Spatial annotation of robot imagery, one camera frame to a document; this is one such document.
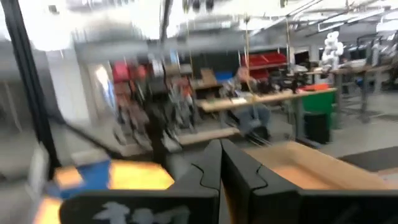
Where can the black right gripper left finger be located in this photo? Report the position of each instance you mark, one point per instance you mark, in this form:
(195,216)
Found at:
(186,205)

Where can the shelf with red bins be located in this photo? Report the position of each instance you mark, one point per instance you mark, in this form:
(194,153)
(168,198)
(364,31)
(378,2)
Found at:
(264,60)

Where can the orange microfiber towel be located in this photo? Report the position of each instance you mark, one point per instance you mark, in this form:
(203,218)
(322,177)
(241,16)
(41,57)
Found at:
(140,175)
(66,177)

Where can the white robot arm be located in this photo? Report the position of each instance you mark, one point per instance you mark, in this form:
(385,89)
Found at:
(332,49)

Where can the blue microfiber towel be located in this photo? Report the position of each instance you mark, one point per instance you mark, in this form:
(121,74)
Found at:
(93,177)

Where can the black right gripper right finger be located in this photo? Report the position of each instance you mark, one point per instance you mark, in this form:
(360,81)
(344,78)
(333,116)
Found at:
(280,208)

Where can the seated person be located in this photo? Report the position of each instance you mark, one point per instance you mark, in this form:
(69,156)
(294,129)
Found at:
(253,116)

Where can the green bin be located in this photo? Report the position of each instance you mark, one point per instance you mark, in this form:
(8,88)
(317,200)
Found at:
(318,102)

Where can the black aluminium table frame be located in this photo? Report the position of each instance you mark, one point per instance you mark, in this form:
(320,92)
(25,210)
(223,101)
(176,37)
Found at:
(25,77)

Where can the wooden workbench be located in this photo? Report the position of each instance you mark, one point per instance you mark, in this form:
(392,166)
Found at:
(351,70)
(224,104)

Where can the black trash can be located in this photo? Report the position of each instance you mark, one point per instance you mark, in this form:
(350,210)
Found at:
(317,127)

